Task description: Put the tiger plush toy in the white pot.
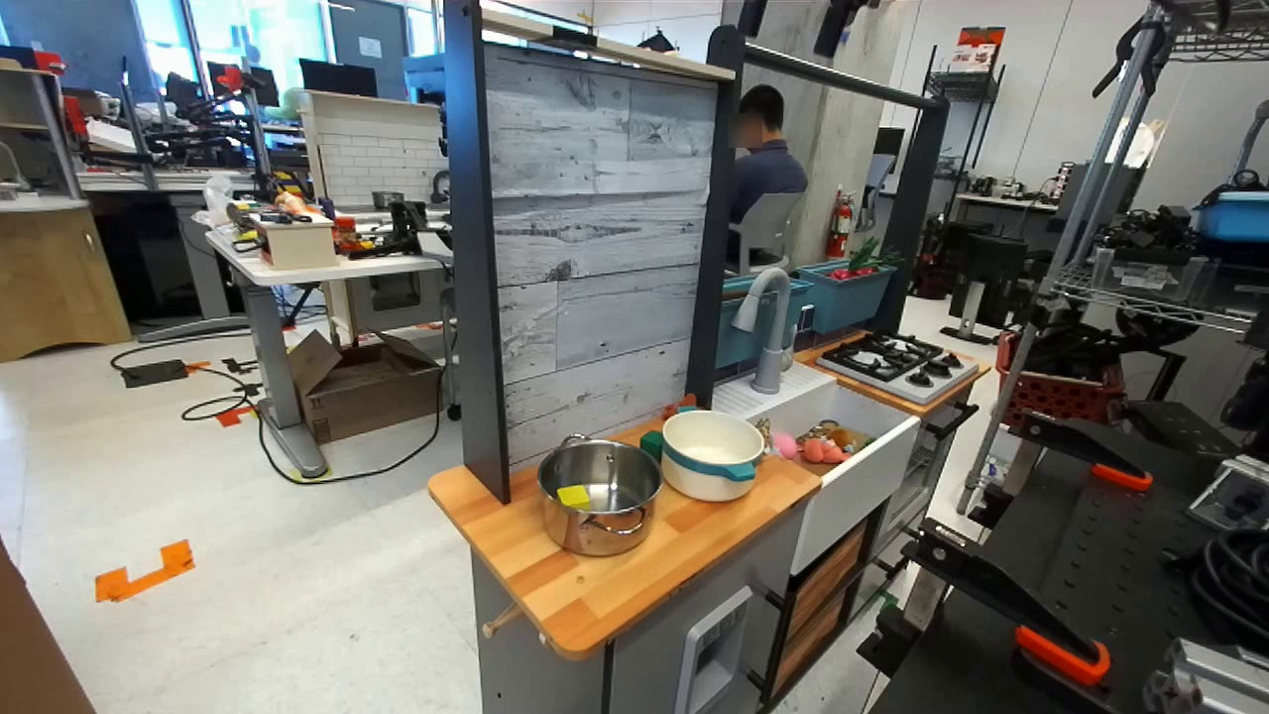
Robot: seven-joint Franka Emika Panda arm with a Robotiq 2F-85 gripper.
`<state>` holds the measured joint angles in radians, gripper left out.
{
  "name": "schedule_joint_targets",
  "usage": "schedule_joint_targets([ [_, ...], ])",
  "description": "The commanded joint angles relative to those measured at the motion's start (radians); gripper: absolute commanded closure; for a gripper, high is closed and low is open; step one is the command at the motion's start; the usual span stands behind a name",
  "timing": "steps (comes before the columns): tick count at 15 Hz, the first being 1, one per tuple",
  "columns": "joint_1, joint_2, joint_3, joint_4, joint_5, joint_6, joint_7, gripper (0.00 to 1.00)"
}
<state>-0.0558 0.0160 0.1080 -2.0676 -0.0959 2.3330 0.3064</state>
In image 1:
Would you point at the grey toy faucet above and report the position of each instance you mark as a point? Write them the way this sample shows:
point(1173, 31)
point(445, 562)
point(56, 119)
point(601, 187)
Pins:
point(781, 330)

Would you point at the yellow toy block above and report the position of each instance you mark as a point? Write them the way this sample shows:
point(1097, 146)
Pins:
point(572, 496)

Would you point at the pink ball toy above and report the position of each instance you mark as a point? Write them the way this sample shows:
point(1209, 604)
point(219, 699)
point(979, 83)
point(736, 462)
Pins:
point(786, 445)

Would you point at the stainless steel pot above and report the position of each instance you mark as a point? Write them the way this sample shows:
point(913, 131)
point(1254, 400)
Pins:
point(596, 531)

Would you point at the pink plush toy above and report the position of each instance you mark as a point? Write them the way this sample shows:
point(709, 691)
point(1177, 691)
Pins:
point(818, 448)

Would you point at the toy kitchen wooden counter cabinet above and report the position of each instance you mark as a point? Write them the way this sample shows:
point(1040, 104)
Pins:
point(635, 567)

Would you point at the brown plush toy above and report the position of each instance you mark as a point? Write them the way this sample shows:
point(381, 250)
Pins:
point(848, 433)

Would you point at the toy stove top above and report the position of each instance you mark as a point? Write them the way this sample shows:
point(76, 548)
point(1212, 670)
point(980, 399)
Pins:
point(898, 357)

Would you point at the white toy sink basin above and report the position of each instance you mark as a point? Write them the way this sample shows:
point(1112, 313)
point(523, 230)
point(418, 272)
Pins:
point(860, 496)

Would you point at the grey wood-look backsplash panel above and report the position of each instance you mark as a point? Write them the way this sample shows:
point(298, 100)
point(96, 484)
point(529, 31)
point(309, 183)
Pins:
point(596, 238)

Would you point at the grey office chair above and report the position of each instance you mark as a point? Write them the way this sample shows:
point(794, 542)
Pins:
point(770, 228)

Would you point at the person in dark shirt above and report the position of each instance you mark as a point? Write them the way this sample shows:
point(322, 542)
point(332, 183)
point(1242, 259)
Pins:
point(767, 173)

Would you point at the red fire extinguisher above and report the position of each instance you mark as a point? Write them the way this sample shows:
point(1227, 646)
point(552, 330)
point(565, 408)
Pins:
point(839, 222)

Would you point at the open cardboard box with flaps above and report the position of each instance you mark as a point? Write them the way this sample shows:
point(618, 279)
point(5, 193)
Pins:
point(363, 390)

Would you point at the white office desk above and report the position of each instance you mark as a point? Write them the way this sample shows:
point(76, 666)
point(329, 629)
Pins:
point(332, 265)

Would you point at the white brick-pattern panel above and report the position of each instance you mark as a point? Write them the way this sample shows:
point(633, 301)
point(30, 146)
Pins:
point(376, 143)

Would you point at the beige box on desk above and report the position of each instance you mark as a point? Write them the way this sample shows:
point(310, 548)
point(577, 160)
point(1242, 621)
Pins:
point(298, 244)

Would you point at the black metal shelving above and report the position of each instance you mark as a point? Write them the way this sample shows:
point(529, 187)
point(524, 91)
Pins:
point(952, 143)

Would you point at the small orange tape piece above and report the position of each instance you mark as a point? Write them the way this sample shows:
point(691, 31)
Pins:
point(231, 414)

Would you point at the black computer monitor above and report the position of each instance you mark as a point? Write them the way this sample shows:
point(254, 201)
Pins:
point(340, 76)

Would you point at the red plastic crate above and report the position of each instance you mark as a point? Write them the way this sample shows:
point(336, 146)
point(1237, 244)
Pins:
point(1058, 399)

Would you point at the red and white sign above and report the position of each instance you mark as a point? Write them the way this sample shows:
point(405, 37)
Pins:
point(979, 49)

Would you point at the black power adapter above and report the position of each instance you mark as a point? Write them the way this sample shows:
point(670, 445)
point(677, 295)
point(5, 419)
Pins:
point(154, 375)

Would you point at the grey aluminium tripod stand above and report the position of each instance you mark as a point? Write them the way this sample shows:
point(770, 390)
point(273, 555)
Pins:
point(1097, 173)

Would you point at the black pegboard table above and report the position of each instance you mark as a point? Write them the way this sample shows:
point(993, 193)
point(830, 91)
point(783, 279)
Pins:
point(1097, 555)

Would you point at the light wooden cabinet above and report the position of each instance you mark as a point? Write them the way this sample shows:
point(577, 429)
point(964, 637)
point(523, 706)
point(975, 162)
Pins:
point(55, 281)

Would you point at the white electronic device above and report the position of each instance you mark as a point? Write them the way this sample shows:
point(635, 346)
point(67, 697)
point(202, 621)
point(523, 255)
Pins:
point(1238, 492)

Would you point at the blue plastic case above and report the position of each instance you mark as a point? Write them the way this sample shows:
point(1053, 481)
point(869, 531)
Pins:
point(1237, 217)

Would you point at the plain brown cardboard box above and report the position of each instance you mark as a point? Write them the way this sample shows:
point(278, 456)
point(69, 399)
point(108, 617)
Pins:
point(34, 646)

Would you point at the silver aluminium bracket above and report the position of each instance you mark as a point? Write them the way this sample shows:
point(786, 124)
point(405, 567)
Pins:
point(1212, 683)

